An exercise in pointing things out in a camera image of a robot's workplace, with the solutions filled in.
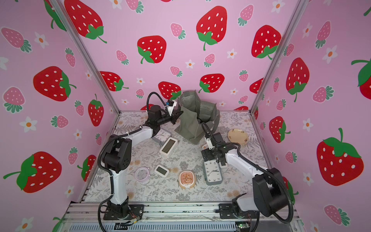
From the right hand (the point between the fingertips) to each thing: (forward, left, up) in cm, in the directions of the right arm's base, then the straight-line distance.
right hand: (208, 152), depth 89 cm
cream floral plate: (+20, -21, -7) cm, 30 cm away
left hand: (+20, +17, +15) cm, 30 cm away
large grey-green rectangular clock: (-10, -3, -5) cm, 12 cm away
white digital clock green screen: (+3, +26, -3) cm, 26 cm away
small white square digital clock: (-12, +28, -5) cm, 31 cm away
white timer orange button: (+6, +2, -4) cm, 7 cm away
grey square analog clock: (+13, +33, -3) cm, 35 cm away
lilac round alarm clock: (-16, +39, -4) cm, 42 cm away
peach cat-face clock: (-16, +12, -4) cm, 21 cm away
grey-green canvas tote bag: (+18, +9, +16) cm, 26 cm away
